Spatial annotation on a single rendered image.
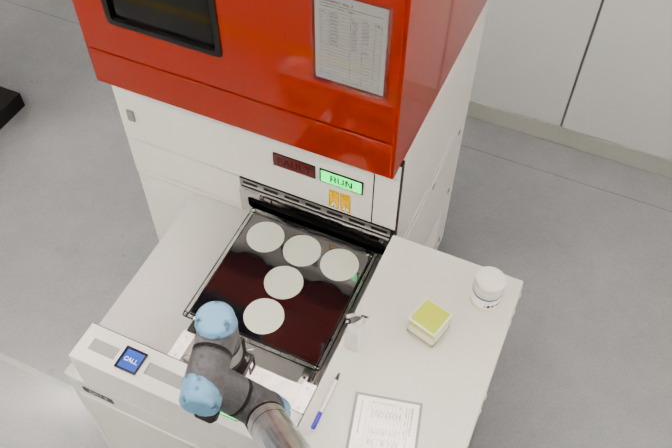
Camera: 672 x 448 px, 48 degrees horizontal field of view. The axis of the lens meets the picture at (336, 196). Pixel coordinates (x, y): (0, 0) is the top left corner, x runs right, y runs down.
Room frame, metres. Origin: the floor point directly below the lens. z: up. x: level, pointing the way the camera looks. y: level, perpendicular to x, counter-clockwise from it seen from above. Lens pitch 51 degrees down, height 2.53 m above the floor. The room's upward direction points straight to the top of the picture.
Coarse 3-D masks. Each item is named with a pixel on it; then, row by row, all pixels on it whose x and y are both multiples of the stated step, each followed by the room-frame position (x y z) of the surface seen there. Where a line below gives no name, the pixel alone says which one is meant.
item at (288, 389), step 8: (184, 360) 0.83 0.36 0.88; (256, 368) 0.81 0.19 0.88; (248, 376) 0.79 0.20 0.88; (256, 376) 0.79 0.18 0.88; (264, 376) 0.79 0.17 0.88; (272, 376) 0.79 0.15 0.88; (280, 376) 0.79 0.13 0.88; (264, 384) 0.77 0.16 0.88; (272, 384) 0.77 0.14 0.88; (280, 384) 0.77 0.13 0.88; (288, 384) 0.77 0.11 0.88; (296, 384) 0.77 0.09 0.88; (280, 392) 0.75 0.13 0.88; (288, 392) 0.75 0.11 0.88; (296, 392) 0.75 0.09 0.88; (288, 400) 0.74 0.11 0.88
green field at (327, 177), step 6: (324, 174) 1.23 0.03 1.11; (330, 174) 1.22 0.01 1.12; (324, 180) 1.23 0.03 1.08; (330, 180) 1.22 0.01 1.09; (336, 180) 1.22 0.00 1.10; (342, 180) 1.21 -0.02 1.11; (348, 180) 1.20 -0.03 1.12; (342, 186) 1.21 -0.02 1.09; (348, 186) 1.20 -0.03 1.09; (354, 186) 1.20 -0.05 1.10; (360, 186) 1.19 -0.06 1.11; (360, 192) 1.19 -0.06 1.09
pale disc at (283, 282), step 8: (272, 272) 1.07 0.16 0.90; (280, 272) 1.07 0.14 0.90; (288, 272) 1.07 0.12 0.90; (296, 272) 1.07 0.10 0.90; (264, 280) 1.05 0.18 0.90; (272, 280) 1.05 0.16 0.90; (280, 280) 1.05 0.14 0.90; (288, 280) 1.05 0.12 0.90; (296, 280) 1.05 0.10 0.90; (272, 288) 1.03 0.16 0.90; (280, 288) 1.03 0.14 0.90; (288, 288) 1.03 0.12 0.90; (296, 288) 1.03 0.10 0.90; (272, 296) 1.00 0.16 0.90; (280, 296) 1.00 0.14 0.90; (288, 296) 1.00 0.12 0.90
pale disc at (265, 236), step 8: (256, 224) 1.23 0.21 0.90; (264, 224) 1.23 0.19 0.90; (272, 224) 1.23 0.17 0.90; (248, 232) 1.20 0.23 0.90; (256, 232) 1.20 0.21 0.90; (264, 232) 1.20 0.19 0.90; (272, 232) 1.20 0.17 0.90; (280, 232) 1.20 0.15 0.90; (248, 240) 1.17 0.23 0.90; (256, 240) 1.17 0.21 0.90; (264, 240) 1.17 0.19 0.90; (272, 240) 1.17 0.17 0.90; (280, 240) 1.18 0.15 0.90; (256, 248) 1.15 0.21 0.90; (264, 248) 1.15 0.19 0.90; (272, 248) 1.15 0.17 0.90
